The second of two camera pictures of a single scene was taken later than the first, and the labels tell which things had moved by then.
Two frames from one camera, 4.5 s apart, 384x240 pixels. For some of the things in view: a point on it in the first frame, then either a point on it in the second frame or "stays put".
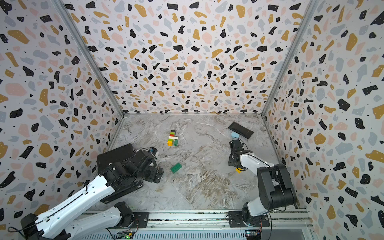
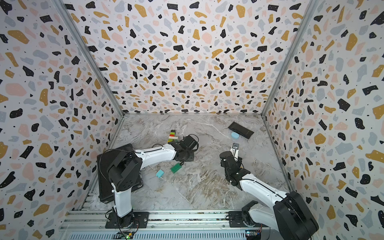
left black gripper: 154,178 to 192,157
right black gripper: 230,160 to 239,162
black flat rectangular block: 241,129 stays put
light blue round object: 234,134 stays put
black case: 117,155 stays put
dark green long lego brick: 176,168 stays put
